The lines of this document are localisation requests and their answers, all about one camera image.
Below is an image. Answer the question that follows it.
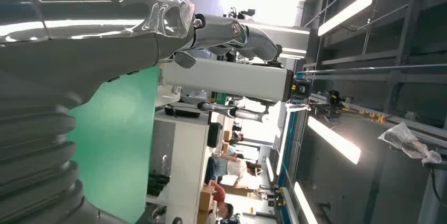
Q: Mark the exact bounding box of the green table mat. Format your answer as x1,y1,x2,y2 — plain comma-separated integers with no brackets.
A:
52,0,172,224

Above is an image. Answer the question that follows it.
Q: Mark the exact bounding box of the black tray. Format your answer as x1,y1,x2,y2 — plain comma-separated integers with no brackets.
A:
164,105,202,119

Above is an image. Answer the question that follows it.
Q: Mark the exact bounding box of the white partition cabinet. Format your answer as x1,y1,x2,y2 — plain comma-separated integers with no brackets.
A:
145,110,211,224

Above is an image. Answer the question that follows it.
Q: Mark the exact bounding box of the person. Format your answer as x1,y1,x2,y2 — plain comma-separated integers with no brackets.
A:
205,154,263,190
209,180,235,224

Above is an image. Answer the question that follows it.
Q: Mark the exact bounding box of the brown cardboard box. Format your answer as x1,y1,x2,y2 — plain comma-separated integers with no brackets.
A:
198,184,215,212

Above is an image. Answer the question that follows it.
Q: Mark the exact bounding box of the ceiling light strip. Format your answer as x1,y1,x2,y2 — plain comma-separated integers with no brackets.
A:
293,181,319,224
317,0,375,37

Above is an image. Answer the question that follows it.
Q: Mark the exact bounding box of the clear plastic bag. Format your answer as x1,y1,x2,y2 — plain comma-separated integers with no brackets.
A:
378,122,443,166

